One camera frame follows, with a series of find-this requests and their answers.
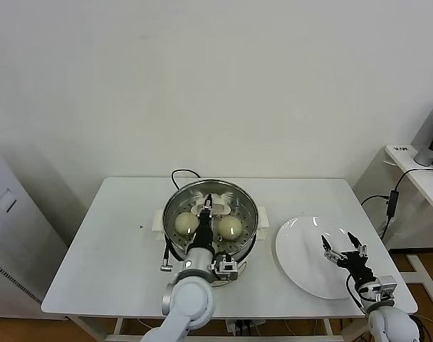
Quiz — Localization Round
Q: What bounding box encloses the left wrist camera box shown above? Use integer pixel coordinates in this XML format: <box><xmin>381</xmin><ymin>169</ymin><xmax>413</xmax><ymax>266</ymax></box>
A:
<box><xmin>211</xmin><ymin>252</ymin><xmax>241</xmax><ymax>284</ymax></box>

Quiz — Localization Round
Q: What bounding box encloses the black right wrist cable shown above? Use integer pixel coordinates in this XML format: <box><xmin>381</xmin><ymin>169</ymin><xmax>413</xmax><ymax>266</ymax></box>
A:
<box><xmin>345</xmin><ymin>274</ymin><xmax>372</xmax><ymax>316</ymax></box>

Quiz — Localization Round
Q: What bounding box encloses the round glass pot lid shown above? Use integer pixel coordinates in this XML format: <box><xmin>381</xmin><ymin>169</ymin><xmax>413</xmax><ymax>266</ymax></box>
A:
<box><xmin>162</xmin><ymin>178</ymin><xmax>259</xmax><ymax>254</ymax></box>

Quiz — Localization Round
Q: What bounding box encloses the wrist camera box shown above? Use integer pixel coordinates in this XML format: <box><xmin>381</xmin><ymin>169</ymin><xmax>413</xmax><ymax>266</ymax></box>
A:
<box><xmin>211</xmin><ymin>252</ymin><xmax>241</xmax><ymax>284</ymax></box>
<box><xmin>371</xmin><ymin>274</ymin><xmax>400</xmax><ymax>302</ymax></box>

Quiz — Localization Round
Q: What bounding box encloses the white power strip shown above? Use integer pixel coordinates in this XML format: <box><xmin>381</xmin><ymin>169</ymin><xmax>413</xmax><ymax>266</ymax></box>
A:
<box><xmin>225</xmin><ymin>318</ymin><xmax>266</xmax><ymax>336</ymax></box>

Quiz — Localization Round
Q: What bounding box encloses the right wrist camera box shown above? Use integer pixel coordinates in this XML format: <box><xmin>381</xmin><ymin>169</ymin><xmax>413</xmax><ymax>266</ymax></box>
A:
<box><xmin>371</xmin><ymin>274</ymin><xmax>400</xmax><ymax>302</ymax></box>

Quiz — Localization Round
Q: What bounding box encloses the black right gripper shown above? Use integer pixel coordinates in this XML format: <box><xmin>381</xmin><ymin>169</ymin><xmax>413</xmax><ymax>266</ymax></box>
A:
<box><xmin>320</xmin><ymin>231</ymin><xmax>378</xmax><ymax>290</ymax></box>

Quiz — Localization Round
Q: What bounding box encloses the small grey cylinder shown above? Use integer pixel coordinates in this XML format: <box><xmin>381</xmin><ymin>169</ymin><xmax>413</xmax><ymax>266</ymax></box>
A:
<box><xmin>414</xmin><ymin>148</ymin><xmax>433</xmax><ymax>167</ymax></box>

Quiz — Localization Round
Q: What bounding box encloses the grey metal cabinet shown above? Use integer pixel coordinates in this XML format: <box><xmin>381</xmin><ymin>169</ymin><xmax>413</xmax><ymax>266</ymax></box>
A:
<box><xmin>0</xmin><ymin>140</ymin><xmax>68</xmax><ymax>318</ymax></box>

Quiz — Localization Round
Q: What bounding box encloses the large white plate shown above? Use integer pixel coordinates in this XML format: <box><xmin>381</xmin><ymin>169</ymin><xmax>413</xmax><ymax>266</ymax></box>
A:
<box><xmin>274</xmin><ymin>214</ymin><xmax>367</xmax><ymax>300</ymax></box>

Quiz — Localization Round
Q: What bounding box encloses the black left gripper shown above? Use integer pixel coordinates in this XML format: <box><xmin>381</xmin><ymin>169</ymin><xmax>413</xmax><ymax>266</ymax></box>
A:
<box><xmin>189</xmin><ymin>193</ymin><xmax>218</xmax><ymax>252</ymax></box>

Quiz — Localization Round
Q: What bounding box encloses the black floor cable bundle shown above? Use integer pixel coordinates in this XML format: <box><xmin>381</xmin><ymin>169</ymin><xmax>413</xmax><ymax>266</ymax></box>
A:
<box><xmin>412</xmin><ymin>315</ymin><xmax>433</xmax><ymax>342</ymax></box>

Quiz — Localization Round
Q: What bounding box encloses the perforated steel steamer basket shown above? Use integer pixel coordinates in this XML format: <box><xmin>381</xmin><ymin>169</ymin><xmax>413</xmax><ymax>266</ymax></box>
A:
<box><xmin>161</xmin><ymin>180</ymin><xmax>259</xmax><ymax>269</ymax></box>

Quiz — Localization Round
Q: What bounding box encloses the cream electric cooker base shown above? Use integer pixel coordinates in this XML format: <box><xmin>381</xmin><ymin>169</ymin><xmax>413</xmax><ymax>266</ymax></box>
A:
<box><xmin>151</xmin><ymin>206</ymin><xmax>271</xmax><ymax>290</ymax></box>

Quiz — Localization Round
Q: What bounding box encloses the white steamed baozi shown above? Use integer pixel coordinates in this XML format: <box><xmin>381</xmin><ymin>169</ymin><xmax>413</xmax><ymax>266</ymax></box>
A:
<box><xmin>218</xmin><ymin>217</ymin><xmax>244</xmax><ymax>240</ymax></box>
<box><xmin>174</xmin><ymin>212</ymin><xmax>199</xmax><ymax>236</ymax></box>

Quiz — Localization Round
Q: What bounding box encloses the white table frame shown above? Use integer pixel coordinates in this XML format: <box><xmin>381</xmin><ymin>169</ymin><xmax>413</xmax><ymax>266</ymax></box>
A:
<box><xmin>65</xmin><ymin>313</ymin><xmax>413</xmax><ymax>342</ymax></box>

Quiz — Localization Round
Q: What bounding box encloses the grey laptop computer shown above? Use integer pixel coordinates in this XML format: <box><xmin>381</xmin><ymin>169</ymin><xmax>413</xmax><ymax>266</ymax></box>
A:
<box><xmin>410</xmin><ymin>103</ymin><xmax>433</xmax><ymax>160</ymax></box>

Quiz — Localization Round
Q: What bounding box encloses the black power adapter with cable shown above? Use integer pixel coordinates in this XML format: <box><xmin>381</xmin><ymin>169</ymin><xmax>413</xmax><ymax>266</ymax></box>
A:
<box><xmin>360</xmin><ymin>166</ymin><xmax>433</xmax><ymax>243</ymax></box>

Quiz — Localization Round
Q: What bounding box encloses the thin white floor cable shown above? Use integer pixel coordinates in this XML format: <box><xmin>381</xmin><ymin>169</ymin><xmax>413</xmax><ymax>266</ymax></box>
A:
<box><xmin>136</xmin><ymin>318</ymin><xmax>167</xmax><ymax>336</ymax></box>

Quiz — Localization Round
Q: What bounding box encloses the black cooker power cord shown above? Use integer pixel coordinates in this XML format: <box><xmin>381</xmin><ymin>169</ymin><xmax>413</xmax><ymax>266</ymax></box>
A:
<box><xmin>170</xmin><ymin>168</ymin><xmax>203</xmax><ymax>190</ymax></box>

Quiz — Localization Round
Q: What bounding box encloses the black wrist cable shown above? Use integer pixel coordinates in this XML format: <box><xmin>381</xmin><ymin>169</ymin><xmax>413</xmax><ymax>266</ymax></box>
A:
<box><xmin>160</xmin><ymin>231</ymin><xmax>184</xmax><ymax>274</ymax></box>
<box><xmin>345</xmin><ymin>274</ymin><xmax>372</xmax><ymax>316</ymax></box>

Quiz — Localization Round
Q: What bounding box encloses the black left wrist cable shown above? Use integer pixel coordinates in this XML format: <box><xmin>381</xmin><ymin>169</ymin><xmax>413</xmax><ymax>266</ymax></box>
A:
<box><xmin>160</xmin><ymin>231</ymin><xmax>184</xmax><ymax>274</ymax></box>

